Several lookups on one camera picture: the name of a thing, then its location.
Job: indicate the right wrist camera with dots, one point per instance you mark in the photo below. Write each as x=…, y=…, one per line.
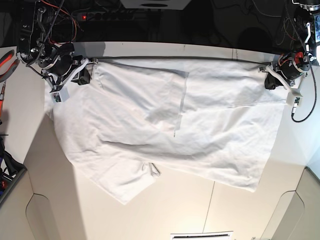
x=60, y=96

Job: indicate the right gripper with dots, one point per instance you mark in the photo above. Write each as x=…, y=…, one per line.
x=60, y=66

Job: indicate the black bin with tools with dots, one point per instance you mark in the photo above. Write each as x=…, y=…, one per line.
x=11, y=171

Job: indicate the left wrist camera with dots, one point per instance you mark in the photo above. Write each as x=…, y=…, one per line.
x=293, y=100

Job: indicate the white t-shirt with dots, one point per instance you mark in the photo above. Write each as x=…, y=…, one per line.
x=211, y=118

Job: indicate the white box device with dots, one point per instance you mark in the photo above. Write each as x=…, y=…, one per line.
x=155, y=4

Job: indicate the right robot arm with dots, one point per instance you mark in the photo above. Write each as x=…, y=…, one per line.
x=38, y=20

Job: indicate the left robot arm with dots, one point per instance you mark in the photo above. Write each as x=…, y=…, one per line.
x=304, y=18

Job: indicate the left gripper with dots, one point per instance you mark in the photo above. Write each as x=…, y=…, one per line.
x=288, y=72

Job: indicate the orange handled pliers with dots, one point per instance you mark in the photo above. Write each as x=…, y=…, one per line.
x=9, y=63

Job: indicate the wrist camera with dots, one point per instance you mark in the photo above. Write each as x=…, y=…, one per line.
x=60, y=96
x=293, y=100

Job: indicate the black power strip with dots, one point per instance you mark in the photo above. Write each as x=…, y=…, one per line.
x=99, y=16

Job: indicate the orange handled screwdriver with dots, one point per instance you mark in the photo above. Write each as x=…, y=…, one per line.
x=2, y=96

